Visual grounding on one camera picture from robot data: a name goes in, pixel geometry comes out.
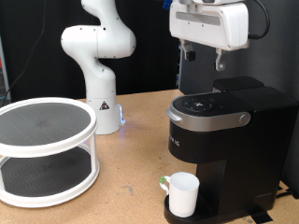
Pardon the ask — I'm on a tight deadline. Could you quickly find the black tape strip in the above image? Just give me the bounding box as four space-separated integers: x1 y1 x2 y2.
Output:
247 206 274 224

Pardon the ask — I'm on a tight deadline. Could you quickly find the black backdrop curtain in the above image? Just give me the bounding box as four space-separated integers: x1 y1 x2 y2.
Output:
0 0 182 104

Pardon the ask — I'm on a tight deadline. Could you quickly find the black Keurig coffee machine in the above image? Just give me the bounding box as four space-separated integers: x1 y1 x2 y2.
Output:
164 76 299 224

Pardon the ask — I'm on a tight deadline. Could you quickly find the short looped black cable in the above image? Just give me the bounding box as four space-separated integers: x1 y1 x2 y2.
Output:
247 0 271 41

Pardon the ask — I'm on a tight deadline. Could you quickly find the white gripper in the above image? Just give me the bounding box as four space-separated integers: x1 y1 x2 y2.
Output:
168 0 250 73

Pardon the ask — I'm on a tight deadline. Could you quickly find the black machine power cord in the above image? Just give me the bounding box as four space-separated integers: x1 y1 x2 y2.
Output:
275 186 295 200

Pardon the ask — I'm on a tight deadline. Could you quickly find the long black gripper cable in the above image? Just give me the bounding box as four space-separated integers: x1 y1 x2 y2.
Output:
1 0 49 104

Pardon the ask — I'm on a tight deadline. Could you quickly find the white mug with green-tipped handle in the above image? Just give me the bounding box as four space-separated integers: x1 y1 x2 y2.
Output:
159 171 201 218

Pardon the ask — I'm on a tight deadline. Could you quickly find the grey metal frame post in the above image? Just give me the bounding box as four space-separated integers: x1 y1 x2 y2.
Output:
0 35 9 104

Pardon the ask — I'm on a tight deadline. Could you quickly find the dark grey partition panel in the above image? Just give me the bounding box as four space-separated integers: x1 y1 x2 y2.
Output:
177 0 299 199

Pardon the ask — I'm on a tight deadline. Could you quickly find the white two-tier turntable shelf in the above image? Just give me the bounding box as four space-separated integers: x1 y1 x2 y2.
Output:
0 97 101 209

